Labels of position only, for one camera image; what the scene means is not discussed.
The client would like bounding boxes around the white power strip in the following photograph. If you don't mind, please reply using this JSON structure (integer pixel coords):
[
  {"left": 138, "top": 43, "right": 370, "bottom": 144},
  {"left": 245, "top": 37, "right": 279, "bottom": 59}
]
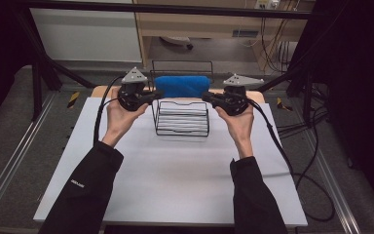
[{"left": 254, "top": 0, "right": 281, "bottom": 10}]

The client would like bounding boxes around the blue towel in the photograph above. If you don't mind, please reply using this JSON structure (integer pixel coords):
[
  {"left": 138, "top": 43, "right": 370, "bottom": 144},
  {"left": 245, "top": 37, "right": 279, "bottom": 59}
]
[{"left": 154, "top": 75, "right": 212, "bottom": 98}]

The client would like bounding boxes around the person's left hand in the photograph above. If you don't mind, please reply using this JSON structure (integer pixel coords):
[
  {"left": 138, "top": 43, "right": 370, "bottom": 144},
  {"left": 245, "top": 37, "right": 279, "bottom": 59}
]
[{"left": 101, "top": 87, "right": 149, "bottom": 148}]

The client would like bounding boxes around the bundle of hanging black cables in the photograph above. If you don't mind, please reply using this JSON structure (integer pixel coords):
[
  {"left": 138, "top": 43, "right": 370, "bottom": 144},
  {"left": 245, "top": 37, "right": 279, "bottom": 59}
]
[{"left": 260, "top": 18, "right": 298, "bottom": 74}]

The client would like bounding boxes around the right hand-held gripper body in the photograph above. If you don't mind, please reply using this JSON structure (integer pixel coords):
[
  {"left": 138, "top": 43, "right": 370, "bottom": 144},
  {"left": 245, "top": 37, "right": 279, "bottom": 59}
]
[{"left": 220, "top": 73, "right": 265, "bottom": 117}]

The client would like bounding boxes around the white cabinet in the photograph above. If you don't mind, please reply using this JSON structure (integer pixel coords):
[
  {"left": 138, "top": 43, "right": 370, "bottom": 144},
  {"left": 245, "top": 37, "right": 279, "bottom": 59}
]
[{"left": 28, "top": 7, "right": 143, "bottom": 63}]

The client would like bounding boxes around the black metal stand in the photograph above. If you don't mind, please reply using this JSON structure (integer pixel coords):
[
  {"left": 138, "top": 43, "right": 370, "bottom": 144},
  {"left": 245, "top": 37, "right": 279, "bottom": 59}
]
[
  {"left": 14, "top": 13, "right": 96, "bottom": 122},
  {"left": 256, "top": 19, "right": 339, "bottom": 128}
]

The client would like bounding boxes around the black metal frame bar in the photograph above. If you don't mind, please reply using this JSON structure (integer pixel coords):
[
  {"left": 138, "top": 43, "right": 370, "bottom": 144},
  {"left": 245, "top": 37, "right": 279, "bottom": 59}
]
[{"left": 16, "top": 0, "right": 326, "bottom": 20}]

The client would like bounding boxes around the hand-held gripper black cable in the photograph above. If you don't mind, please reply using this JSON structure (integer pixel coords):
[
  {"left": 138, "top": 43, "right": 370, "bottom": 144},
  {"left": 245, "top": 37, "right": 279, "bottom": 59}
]
[
  {"left": 246, "top": 97, "right": 336, "bottom": 223},
  {"left": 93, "top": 75, "right": 125, "bottom": 147}
]

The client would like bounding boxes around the wooden desk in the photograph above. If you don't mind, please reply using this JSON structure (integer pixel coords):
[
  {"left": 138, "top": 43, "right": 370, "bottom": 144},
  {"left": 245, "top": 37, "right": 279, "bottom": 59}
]
[{"left": 131, "top": 0, "right": 317, "bottom": 70}]

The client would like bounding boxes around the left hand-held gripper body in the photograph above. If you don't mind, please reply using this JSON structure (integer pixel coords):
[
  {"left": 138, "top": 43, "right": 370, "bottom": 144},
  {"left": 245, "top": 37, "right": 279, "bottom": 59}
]
[{"left": 117, "top": 66, "right": 151, "bottom": 112}]

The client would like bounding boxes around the yellow black tape marker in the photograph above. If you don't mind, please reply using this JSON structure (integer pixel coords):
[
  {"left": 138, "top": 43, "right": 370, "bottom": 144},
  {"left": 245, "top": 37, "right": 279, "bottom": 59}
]
[
  {"left": 276, "top": 97, "right": 294, "bottom": 112},
  {"left": 66, "top": 91, "right": 81, "bottom": 109}
]

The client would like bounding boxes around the left hand-held gripper black cable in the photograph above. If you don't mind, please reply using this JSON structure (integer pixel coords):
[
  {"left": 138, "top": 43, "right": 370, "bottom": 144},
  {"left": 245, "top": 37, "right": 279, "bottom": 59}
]
[{"left": 93, "top": 75, "right": 125, "bottom": 147}]

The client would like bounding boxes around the white chair base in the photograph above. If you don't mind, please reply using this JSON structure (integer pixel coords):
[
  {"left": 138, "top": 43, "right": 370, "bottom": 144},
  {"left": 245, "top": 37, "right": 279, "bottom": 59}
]
[{"left": 159, "top": 35, "right": 195, "bottom": 51}]

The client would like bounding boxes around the black wire rack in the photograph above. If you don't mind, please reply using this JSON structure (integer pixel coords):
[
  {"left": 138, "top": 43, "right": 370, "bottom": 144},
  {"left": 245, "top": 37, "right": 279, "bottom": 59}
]
[{"left": 150, "top": 59, "right": 214, "bottom": 137}]

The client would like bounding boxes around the aluminium floor rail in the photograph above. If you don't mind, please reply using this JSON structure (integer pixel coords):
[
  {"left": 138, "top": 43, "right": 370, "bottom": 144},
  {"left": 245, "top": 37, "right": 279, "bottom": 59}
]
[
  {"left": 300, "top": 125, "right": 362, "bottom": 234},
  {"left": 0, "top": 93, "right": 56, "bottom": 223}
]

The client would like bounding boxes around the right hand-held gripper black cable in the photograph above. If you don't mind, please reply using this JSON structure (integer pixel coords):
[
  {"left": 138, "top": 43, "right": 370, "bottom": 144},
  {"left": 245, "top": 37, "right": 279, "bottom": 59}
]
[{"left": 246, "top": 97, "right": 336, "bottom": 223}]

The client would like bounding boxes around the person's right hand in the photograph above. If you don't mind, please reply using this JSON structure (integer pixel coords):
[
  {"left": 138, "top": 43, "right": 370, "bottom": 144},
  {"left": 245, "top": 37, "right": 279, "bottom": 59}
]
[{"left": 214, "top": 103, "right": 255, "bottom": 159}]

